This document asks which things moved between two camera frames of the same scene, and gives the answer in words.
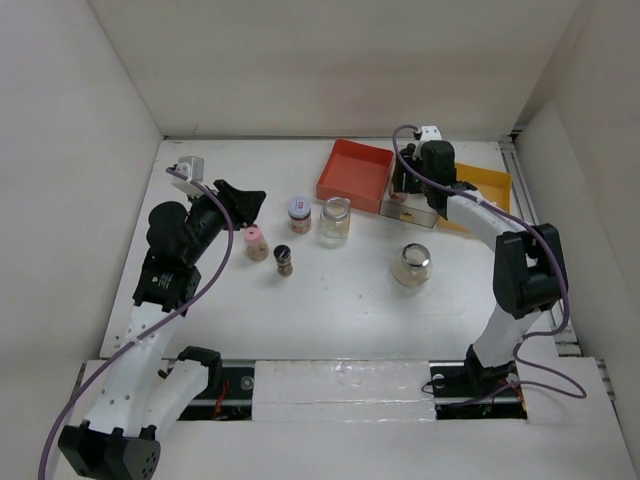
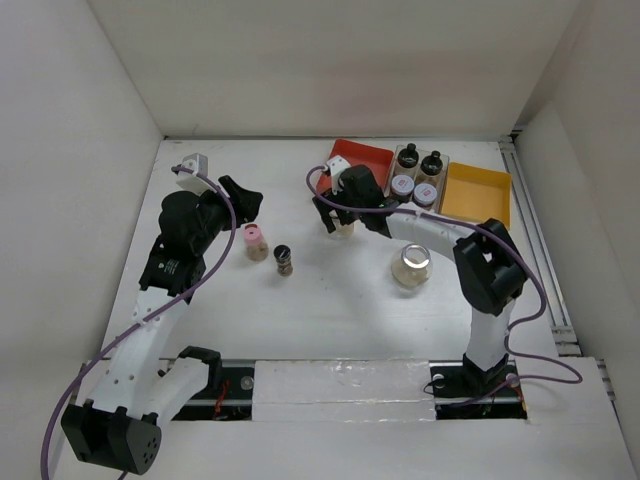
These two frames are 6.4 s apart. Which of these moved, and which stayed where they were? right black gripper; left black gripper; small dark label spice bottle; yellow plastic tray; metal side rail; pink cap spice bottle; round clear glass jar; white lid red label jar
Moved: white lid red label jar; right black gripper
Stayed: metal side rail; pink cap spice bottle; yellow plastic tray; left black gripper; round clear glass jar; small dark label spice bottle
